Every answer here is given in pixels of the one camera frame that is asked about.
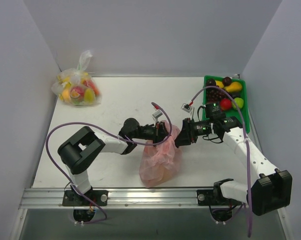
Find yellow fake mango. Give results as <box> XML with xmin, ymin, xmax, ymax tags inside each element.
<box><xmin>215</xmin><ymin>80</ymin><xmax>225</xmax><ymax>89</ymax></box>

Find aluminium front rail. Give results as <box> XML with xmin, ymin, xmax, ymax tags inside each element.
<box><xmin>19</xmin><ymin>186</ymin><xmax>288</xmax><ymax>210</ymax></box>

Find green fake custard apple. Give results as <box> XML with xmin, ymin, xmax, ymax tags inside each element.
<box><xmin>234</xmin><ymin>97</ymin><xmax>245</xmax><ymax>109</ymax></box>

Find dark purple fake plum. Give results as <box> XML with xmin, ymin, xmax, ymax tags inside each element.
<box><xmin>222</xmin><ymin>76</ymin><xmax>233</xmax><ymax>87</ymax></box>

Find clear bag of fruits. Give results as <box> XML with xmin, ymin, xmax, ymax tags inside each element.
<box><xmin>51</xmin><ymin>50</ymin><xmax>101</xmax><ymax>106</ymax></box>

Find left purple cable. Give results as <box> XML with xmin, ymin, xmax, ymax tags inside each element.
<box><xmin>45</xmin><ymin>101</ymin><xmax>173</xmax><ymax>224</ymax></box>

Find black fake fruit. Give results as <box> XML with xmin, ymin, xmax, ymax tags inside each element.
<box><xmin>231</xmin><ymin>94</ymin><xmax>240</xmax><ymax>99</ymax></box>

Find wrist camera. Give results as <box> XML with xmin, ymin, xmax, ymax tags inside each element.
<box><xmin>181</xmin><ymin>103</ymin><xmax>195</xmax><ymax>120</ymax></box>
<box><xmin>152</xmin><ymin>109</ymin><xmax>163</xmax><ymax>125</ymax></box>

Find red fake pomegranate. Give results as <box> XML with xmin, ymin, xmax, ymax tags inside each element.
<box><xmin>219</xmin><ymin>98</ymin><xmax>232</xmax><ymax>111</ymax></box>

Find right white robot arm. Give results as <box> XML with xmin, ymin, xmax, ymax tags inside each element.
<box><xmin>175</xmin><ymin>102</ymin><xmax>293</xmax><ymax>216</ymax></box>

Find orange yellow fake pear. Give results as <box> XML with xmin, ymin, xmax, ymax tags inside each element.
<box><xmin>224</xmin><ymin>81</ymin><xmax>243</xmax><ymax>93</ymax></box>

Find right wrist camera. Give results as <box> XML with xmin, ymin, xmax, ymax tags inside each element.
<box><xmin>181</xmin><ymin>103</ymin><xmax>195</xmax><ymax>120</ymax></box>

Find green plastic tray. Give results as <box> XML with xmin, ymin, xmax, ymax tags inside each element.
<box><xmin>203</xmin><ymin>75</ymin><xmax>250</xmax><ymax>133</ymax></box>

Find dark fake grapes bunch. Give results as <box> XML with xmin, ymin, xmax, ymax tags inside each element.
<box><xmin>206</xmin><ymin>88</ymin><xmax>227</xmax><ymax>102</ymax></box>

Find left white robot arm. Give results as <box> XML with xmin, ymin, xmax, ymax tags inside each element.
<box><xmin>57</xmin><ymin>118</ymin><xmax>173</xmax><ymax>206</ymax></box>

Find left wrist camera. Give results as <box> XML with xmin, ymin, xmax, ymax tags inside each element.
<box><xmin>152</xmin><ymin>109</ymin><xmax>163</xmax><ymax>125</ymax></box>

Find pink plastic bag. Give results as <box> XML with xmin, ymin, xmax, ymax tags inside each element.
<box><xmin>139</xmin><ymin>121</ymin><xmax>183</xmax><ymax>188</ymax></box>

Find dark fake mangosteen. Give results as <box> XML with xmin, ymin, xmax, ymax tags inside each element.
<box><xmin>205</xmin><ymin>78</ymin><xmax>217</xmax><ymax>87</ymax></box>

